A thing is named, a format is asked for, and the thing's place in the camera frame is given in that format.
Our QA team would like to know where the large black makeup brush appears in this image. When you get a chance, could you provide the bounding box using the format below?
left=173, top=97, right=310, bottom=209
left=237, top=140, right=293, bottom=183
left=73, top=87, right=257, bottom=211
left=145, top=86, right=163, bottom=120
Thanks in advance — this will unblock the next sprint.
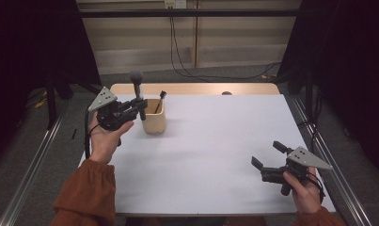
left=129, top=70, right=148, bottom=122

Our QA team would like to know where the cream square cup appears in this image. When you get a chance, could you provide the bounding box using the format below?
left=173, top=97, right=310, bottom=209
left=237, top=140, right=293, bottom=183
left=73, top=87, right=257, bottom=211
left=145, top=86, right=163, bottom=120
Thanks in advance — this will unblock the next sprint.
left=142, top=98, right=167, bottom=136

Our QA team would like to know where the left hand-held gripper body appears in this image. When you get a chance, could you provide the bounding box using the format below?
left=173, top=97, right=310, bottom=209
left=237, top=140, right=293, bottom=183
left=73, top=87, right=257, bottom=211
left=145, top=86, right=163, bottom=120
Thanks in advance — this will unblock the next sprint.
left=87, top=86, right=129, bottom=131

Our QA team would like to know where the white table sheet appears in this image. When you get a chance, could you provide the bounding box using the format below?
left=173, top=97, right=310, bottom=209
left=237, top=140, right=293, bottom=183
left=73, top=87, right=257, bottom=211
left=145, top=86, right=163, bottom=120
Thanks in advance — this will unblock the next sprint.
left=78, top=93, right=337, bottom=217

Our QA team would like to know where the black metal stand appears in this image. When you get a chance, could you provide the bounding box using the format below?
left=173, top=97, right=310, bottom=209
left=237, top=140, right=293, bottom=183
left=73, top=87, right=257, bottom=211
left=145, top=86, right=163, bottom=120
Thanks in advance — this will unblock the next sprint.
left=304, top=72, right=315, bottom=121
left=45, top=78, right=58, bottom=130

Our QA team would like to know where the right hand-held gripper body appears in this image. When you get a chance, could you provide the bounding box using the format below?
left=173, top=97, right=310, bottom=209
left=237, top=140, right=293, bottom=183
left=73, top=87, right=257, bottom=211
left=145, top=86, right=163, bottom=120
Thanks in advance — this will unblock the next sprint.
left=261, top=145, right=334, bottom=197

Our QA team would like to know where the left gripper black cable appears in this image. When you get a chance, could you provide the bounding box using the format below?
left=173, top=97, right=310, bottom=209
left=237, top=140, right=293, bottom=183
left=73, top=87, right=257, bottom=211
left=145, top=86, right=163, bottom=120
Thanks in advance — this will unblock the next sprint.
left=83, top=109, right=92, bottom=159

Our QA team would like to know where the person's right hand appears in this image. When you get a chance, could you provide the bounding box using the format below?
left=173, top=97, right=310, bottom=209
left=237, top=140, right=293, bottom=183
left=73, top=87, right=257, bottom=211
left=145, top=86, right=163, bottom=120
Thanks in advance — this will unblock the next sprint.
left=282, top=168, right=324, bottom=215

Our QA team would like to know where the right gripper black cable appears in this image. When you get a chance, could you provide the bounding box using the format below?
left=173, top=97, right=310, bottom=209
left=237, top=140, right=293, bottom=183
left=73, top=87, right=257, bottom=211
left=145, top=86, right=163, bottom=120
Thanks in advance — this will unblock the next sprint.
left=306, top=172, right=326, bottom=202

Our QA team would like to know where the black curtain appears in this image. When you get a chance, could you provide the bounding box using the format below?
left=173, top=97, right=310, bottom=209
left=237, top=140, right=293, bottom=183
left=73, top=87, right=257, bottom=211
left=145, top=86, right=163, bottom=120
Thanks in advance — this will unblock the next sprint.
left=276, top=0, right=379, bottom=180
left=0, top=0, right=102, bottom=170

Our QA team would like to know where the aluminium rail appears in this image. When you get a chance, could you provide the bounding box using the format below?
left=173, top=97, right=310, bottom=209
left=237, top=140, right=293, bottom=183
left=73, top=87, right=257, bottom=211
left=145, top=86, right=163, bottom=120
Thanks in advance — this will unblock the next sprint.
left=290, top=93, right=373, bottom=226
left=0, top=93, right=72, bottom=226

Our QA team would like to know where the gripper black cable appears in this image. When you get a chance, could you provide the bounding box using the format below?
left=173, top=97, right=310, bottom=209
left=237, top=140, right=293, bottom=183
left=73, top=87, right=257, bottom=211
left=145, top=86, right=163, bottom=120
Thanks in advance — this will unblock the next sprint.
left=306, top=172, right=326, bottom=202
left=83, top=109, right=92, bottom=159

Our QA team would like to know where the person's left hand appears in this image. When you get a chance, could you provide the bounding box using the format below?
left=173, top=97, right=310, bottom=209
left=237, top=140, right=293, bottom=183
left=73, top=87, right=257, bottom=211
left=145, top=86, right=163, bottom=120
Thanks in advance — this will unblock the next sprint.
left=87, top=120, right=135, bottom=164

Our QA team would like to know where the wooden table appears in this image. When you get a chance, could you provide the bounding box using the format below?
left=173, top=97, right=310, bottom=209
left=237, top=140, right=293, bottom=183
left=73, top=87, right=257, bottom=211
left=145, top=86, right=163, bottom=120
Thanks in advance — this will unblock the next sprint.
left=108, top=82, right=281, bottom=96

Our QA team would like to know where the white wall socket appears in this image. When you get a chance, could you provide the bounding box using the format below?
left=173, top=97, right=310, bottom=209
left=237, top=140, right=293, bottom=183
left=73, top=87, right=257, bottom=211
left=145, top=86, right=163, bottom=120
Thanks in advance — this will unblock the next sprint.
left=164, top=0, right=187, bottom=9

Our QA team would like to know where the thin black small brush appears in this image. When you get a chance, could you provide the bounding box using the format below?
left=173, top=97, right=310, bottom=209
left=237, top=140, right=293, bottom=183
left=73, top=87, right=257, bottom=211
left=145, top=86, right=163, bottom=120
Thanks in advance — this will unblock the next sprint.
left=153, top=90, right=167, bottom=115

